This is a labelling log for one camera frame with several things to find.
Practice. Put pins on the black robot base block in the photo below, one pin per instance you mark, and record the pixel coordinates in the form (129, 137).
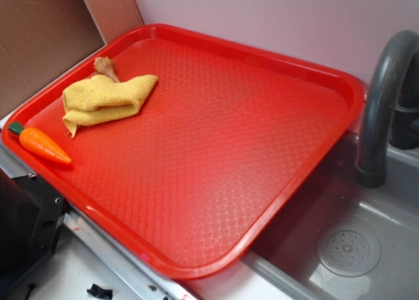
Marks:
(32, 212)

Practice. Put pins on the red plastic tray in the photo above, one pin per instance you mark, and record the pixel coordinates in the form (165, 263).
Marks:
(224, 140)

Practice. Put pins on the yellow folded cloth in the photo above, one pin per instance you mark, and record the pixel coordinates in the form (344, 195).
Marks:
(99, 99)

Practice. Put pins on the brown spiral seashell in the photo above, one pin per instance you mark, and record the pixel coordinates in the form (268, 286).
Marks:
(105, 66)

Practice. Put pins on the grey plastic sink basin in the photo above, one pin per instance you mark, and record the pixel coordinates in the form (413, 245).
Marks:
(285, 252)

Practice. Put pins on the round sink drain cover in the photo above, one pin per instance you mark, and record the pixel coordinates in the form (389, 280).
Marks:
(347, 251)

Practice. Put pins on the orange toy carrot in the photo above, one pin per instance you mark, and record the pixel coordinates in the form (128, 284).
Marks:
(40, 144)

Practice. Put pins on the grey curved faucet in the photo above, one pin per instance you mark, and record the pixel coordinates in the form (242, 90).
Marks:
(390, 115)

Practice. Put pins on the black tape scrap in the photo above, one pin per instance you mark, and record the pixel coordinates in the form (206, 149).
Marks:
(99, 292)

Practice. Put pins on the brown cardboard panel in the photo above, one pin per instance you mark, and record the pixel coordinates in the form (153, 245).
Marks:
(42, 39)

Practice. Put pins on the aluminium frame rail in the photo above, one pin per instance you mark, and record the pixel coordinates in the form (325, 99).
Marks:
(84, 256)

